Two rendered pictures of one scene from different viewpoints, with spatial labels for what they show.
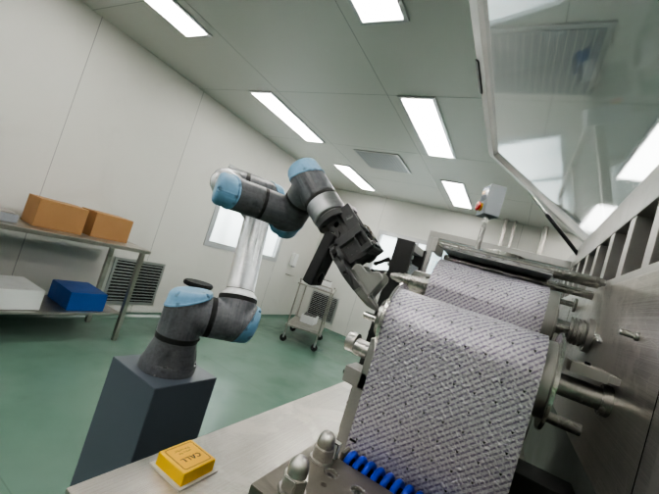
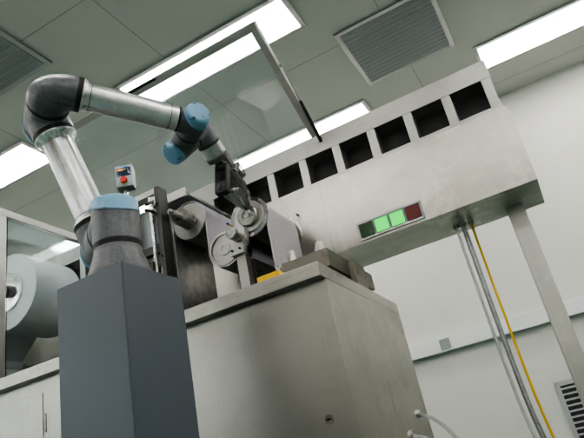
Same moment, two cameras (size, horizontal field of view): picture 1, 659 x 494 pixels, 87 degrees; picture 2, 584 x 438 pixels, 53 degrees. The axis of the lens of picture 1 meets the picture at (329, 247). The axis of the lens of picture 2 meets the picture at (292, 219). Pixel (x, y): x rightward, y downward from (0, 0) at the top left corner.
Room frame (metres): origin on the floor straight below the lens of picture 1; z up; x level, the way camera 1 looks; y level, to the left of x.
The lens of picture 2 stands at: (0.71, 1.65, 0.39)
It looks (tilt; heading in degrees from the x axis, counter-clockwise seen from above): 24 degrees up; 264
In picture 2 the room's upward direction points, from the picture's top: 12 degrees counter-clockwise
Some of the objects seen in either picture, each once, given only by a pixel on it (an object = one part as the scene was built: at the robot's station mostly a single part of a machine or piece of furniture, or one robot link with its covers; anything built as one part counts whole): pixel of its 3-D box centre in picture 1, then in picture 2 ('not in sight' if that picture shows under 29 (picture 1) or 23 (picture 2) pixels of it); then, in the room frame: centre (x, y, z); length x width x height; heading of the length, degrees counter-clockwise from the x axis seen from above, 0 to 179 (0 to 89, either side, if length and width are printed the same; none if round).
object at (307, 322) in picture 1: (311, 309); not in sight; (5.51, -0.02, 0.51); 0.91 x 0.58 x 1.02; 175
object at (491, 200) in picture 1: (488, 201); (124, 177); (1.11, -0.45, 1.66); 0.07 x 0.07 x 0.10; 87
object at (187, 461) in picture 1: (185, 461); (274, 280); (0.62, 0.13, 0.91); 0.07 x 0.07 x 0.02; 61
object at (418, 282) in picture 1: (424, 284); (184, 218); (0.88, -0.26, 1.34); 0.06 x 0.06 x 0.06; 61
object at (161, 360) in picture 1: (172, 350); (119, 264); (0.99, 0.33, 0.95); 0.15 x 0.15 x 0.10
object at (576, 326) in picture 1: (570, 329); not in sight; (0.73, -0.53, 1.34); 0.07 x 0.07 x 0.07; 61
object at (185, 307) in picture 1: (187, 311); (115, 222); (1.00, 0.33, 1.07); 0.13 x 0.12 x 0.14; 115
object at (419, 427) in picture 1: (427, 439); (288, 257); (0.54, -0.23, 1.11); 0.23 x 0.01 x 0.18; 61
